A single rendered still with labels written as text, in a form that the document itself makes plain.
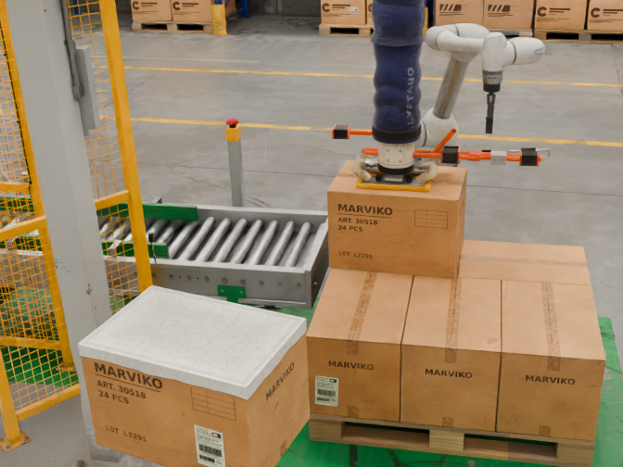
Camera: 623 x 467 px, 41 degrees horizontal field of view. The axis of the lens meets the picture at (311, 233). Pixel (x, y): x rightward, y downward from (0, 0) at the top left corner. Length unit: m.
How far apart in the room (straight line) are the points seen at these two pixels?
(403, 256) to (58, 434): 1.78
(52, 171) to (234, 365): 1.09
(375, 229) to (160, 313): 1.39
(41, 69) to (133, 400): 1.17
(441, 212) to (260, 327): 1.38
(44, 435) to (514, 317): 2.17
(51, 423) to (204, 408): 1.70
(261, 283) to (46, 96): 1.44
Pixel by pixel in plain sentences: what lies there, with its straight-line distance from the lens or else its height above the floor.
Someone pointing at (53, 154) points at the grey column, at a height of 1.43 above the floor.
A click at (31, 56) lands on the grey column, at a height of 1.78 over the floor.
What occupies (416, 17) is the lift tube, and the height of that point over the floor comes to 1.71.
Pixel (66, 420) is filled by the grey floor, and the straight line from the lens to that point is 4.17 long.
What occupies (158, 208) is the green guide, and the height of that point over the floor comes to 0.62.
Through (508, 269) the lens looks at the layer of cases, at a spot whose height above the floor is 0.54.
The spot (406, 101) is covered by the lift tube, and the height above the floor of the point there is 1.35.
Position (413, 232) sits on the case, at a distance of 3.87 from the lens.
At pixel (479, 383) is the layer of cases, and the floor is 0.38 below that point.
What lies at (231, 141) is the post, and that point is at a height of 0.93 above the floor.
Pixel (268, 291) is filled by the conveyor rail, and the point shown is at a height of 0.48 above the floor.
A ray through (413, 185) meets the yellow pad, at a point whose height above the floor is 0.97.
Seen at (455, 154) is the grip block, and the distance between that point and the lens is 3.88.
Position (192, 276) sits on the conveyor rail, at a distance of 4.07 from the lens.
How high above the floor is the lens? 2.44
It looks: 26 degrees down
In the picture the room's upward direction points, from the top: 2 degrees counter-clockwise
